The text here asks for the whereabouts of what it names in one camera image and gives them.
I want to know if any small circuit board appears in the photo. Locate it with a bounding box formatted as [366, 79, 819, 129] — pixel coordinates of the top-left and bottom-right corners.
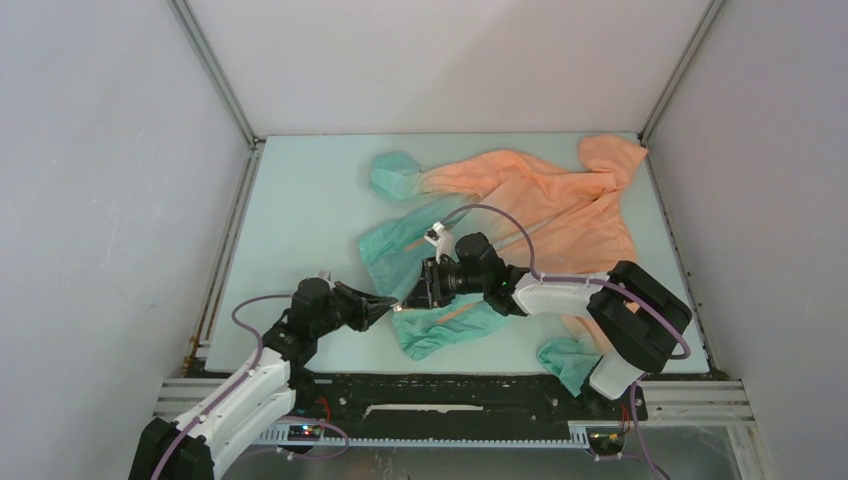
[589, 432, 627, 445]
[287, 424, 323, 442]

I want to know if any right corner metal post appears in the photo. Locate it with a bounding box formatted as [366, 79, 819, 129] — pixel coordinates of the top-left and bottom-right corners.
[639, 0, 729, 146]

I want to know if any purple cable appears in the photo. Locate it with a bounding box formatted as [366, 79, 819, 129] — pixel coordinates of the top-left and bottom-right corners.
[148, 292, 351, 480]
[440, 203, 692, 480]

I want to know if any left small circuit board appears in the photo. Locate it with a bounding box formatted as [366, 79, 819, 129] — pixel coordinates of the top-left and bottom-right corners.
[287, 424, 323, 442]

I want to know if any corner metal post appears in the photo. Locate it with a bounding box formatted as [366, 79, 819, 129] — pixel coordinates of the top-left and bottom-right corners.
[166, 0, 259, 149]
[639, 0, 729, 146]

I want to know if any aluminium frame rail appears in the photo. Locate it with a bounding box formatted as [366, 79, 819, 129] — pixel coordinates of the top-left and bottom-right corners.
[153, 378, 755, 427]

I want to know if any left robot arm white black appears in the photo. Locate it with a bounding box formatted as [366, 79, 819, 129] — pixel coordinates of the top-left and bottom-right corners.
[129, 277, 398, 479]

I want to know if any orange and teal jacket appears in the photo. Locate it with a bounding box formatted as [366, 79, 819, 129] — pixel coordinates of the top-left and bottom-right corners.
[357, 134, 648, 395]

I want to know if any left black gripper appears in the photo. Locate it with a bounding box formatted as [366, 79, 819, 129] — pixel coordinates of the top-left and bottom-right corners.
[312, 281, 396, 338]

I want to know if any grey slotted cable duct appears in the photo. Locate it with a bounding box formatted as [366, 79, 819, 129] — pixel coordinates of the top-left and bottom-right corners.
[254, 423, 591, 452]

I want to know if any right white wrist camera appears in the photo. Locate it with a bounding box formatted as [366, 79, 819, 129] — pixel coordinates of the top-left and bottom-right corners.
[424, 222, 455, 262]

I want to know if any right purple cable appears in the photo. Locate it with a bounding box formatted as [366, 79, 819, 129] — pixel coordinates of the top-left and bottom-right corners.
[440, 203, 692, 480]

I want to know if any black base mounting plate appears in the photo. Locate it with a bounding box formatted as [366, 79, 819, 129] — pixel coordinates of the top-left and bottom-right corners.
[293, 374, 648, 442]

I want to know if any left corner metal post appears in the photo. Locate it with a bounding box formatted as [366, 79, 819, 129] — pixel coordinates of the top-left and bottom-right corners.
[166, 0, 259, 149]

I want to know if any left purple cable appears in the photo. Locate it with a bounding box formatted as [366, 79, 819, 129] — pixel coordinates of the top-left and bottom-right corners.
[148, 292, 351, 480]

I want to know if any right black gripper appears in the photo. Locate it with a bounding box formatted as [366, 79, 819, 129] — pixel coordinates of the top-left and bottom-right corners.
[402, 256, 488, 310]

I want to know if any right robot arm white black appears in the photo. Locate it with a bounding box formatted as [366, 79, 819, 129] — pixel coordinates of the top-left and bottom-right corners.
[397, 230, 692, 418]

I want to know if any right small circuit board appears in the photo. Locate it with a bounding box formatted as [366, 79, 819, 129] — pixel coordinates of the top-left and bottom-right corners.
[589, 432, 627, 445]

